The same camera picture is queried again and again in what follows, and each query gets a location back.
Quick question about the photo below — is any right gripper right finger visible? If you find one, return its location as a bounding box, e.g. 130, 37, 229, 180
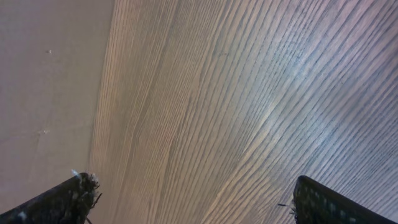
292, 175, 397, 224

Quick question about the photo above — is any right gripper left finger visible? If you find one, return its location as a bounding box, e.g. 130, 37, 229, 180
1, 172, 100, 224

